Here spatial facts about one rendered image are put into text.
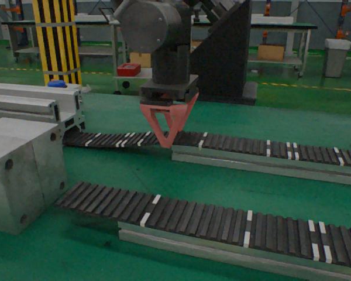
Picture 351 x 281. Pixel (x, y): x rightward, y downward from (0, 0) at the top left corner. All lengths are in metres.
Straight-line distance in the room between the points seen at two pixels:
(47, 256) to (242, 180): 0.27
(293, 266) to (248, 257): 0.04
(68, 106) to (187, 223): 0.36
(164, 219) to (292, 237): 0.12
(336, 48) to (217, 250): 5.08
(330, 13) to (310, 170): 7.65
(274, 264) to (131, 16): 0.30
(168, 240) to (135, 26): 0.24
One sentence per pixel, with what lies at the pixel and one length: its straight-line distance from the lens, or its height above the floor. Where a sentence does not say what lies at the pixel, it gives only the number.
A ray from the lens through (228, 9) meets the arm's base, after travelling 0.89.
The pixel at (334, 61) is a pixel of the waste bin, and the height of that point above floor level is 0.26.
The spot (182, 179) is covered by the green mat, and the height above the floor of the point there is 0.78.
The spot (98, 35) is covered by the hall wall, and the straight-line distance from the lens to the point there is 9.10.
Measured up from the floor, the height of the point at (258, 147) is 0.81.
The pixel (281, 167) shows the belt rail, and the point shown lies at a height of 0.79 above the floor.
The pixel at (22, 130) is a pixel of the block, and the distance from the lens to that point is 0.39.
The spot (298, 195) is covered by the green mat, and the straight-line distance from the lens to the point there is 0.43.
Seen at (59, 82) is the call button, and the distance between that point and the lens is 0.72.
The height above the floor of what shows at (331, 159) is 0.81.
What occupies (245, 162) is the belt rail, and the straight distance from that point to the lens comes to 0.47.
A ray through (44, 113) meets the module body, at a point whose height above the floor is 0.84.
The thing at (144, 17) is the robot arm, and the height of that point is 1.00.
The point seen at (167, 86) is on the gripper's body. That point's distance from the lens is 0.42.
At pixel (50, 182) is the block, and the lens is 0.40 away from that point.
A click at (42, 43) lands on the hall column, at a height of 0.64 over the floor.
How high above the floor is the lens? 1.01
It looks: 24 degrees down
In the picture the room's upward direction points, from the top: straight up
